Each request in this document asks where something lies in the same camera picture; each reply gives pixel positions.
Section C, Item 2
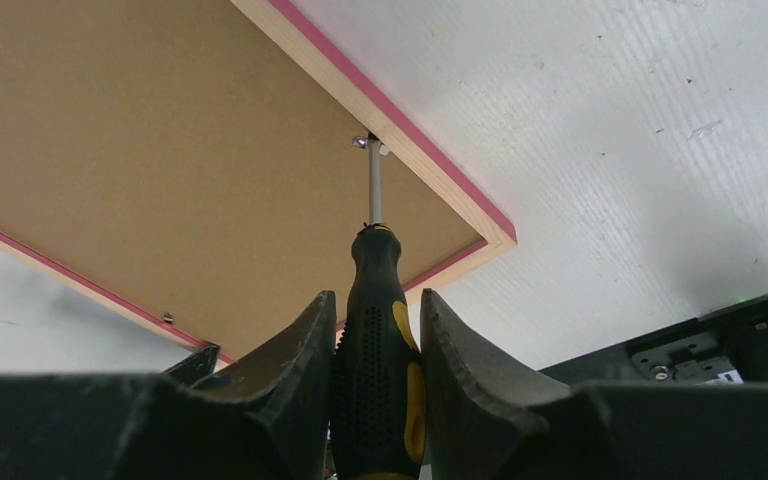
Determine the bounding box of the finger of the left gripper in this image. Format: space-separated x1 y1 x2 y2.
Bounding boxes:
162 344 221 386

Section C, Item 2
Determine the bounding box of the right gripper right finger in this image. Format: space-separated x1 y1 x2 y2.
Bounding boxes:
421 290 768 479

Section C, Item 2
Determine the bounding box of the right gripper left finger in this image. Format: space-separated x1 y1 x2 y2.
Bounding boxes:
0 291 336 479

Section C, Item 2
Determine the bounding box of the black yellow screwdriver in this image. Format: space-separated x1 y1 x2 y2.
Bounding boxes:
329 133 426 479

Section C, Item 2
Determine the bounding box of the pink wooden photo frame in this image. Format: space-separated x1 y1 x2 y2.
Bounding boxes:
0 1 517 369

